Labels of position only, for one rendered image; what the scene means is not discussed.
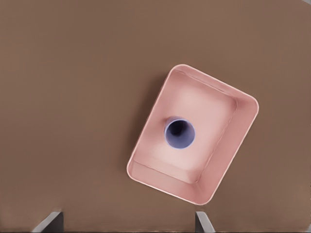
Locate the pink rectangular box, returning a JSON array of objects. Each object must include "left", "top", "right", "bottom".
[{"left": 126, "top": 64, "right": 259, "bottom": 206}]

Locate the blue cup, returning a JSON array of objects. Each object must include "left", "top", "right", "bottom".
[{"left": 164, "top": 116, "right": 196, "bottom": 150}]

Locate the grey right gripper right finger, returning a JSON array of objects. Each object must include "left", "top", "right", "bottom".
[{"left": 195, "top": 211, "right": 216, "bottom": 233}]

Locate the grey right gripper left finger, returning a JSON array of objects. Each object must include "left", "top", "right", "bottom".
[{"left": 31, "top": 211, "right": 64, "bottom": 233}]

